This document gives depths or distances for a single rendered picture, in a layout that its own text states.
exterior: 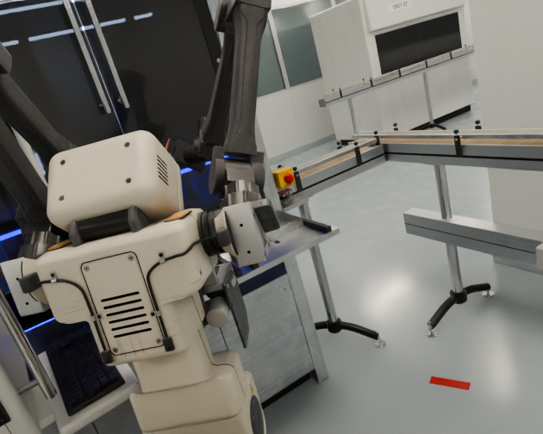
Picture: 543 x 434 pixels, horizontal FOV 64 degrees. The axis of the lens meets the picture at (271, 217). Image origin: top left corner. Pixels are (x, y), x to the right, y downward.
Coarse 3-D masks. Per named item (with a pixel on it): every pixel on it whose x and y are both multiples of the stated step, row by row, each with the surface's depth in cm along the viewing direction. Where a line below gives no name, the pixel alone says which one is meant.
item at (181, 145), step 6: (180, 144) 133; (186, 144) 134; (180, 150) 133; (186, 150) 132; (174, 156) 132; (180, 156) 133; (186, 156) 132; (192, 156) 130; (180, 162) 133; (186, 162) 134; (192, 162) 132; (198, 162) 132; (198, 168) 137
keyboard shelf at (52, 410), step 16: (48, 368) 125; (128, 368) 114; (128, 384) 107; (48, 400) 111; (112, 400) 104; (48, 416) 105; (64, 416) 102; (80, 416) 101; (96, 416) 102; (64, 432) 98
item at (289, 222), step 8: (280, 216) 167; (288, 216) 162; (296, 216) 156; (280, 224) 162; (288, 224) 151; (296, 224) 153; (272, 232) 149; (280, 232) 150; (288, 232) 152; (272, 240) 149
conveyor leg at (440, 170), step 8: (440, 168) 197; (440, 176) 198; (440, 184) 200; (440, 192) 201; (448, 192) 201; (440, 200) 203; (448, 200) 202; (440, 208) 205; (448, 208) 203; (448, 216) 204; (448, 248) 211; (456, 248) 210; (448, 256) 213; (456, 256) 211; (448, 264) 216; (456, 264) 213; (456, 272) 214; (456, 280) 216; (456, 288) 217
